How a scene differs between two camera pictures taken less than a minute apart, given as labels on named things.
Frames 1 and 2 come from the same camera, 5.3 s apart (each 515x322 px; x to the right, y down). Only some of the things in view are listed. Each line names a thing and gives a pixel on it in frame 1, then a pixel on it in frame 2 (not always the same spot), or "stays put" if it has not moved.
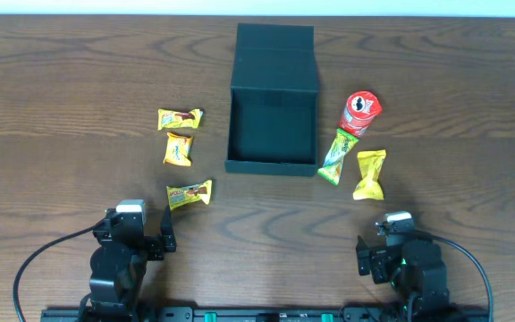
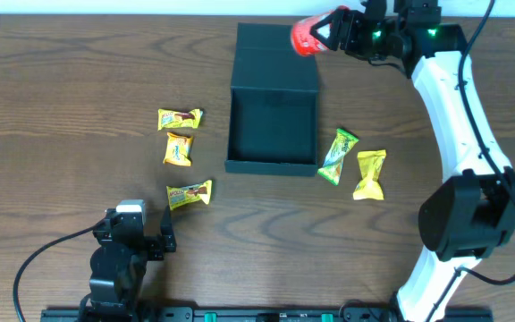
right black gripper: [377, 258] to [346, 31]
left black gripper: [151, 244] stays put
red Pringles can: [359, 109] to [304, 42]
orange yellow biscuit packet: [178, 150] stays put
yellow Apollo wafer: [168, 119] stays put
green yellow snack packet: [332, 167] stays put
